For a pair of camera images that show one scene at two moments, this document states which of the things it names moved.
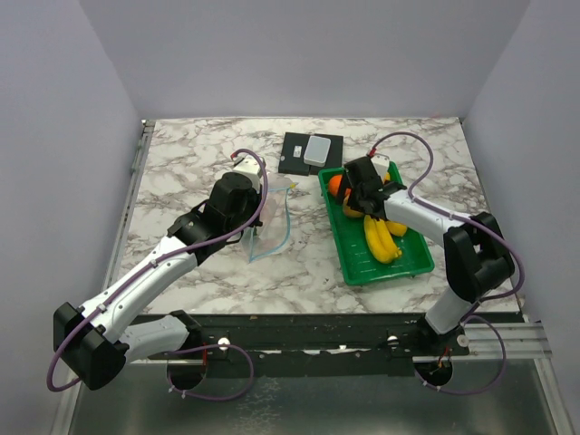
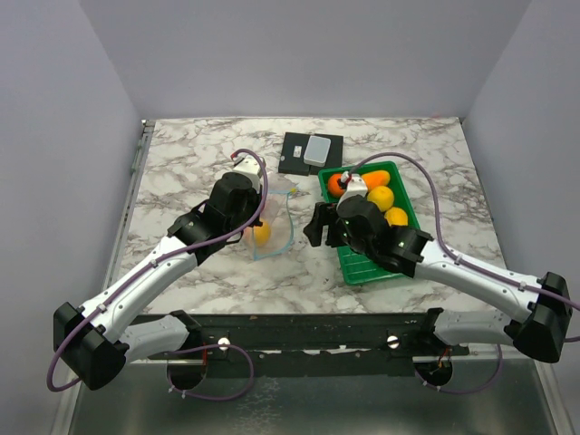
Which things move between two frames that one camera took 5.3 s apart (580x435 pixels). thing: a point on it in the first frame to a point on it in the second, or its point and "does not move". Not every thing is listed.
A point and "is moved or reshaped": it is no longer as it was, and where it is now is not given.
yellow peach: x=349 y=211 is moved or reshaped
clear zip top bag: x=273 y=230 does not move
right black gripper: x=344 y=186 to x=323 y=215
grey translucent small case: x=316 y=150 does not move
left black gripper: x=256 y=195 does not move
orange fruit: x=334 y=184 does not move
